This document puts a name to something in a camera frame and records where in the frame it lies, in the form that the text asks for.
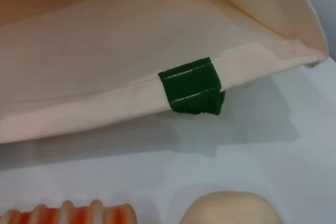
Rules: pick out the orange striped bread roll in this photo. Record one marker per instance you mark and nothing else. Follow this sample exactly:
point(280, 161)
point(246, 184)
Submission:
point(78, 213)

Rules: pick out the cream round egg yolk pastry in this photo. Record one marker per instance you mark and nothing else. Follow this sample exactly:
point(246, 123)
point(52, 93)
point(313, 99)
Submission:
point(233, 209)

